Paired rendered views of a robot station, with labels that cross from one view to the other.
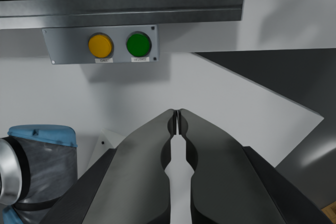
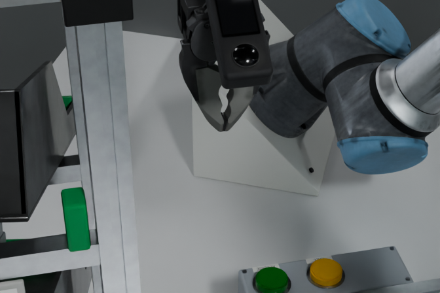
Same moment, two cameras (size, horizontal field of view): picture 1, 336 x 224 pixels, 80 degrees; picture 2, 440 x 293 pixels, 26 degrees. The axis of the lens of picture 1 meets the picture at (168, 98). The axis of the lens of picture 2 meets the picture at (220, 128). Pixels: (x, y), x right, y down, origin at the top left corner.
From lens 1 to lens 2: 0.88 m
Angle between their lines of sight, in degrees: 26
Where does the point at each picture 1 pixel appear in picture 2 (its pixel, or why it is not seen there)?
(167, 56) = not seen: outside the picture
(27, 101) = not seen: outside the picture
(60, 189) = (340, 84)
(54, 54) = (391, 257)
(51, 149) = (360, 129)
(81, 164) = not seen: hidden behind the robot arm
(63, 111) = (391, 212)
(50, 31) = (399, 280)
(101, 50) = (322, 265)
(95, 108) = (336, 224)
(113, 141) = (292, 173)
